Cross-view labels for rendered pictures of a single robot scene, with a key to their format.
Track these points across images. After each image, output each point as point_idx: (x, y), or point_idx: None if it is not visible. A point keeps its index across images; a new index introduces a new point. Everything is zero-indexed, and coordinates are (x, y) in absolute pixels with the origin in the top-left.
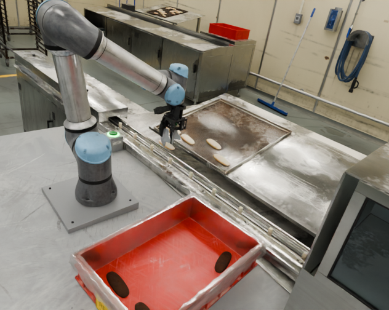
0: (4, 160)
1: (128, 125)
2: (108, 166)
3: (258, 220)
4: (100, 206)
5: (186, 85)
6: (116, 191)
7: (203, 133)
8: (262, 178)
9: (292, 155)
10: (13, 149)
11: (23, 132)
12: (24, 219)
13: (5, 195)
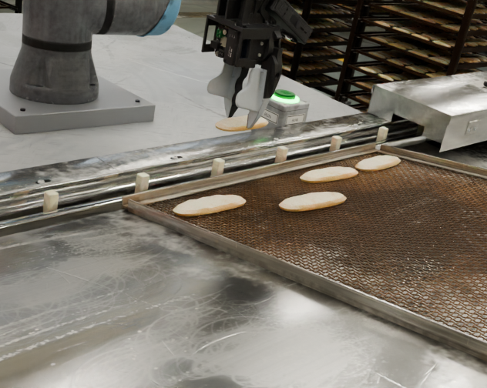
0: (172, 61)
1: (388, 140)
2: (37, 11)
3: None
4: (9, 91)
5: None
6: (41, 88)
7: (387, 196)
8: (85, 259)
9: (273, 350)
10: (213, 67)
11: (284, 76)
12: None
13: None
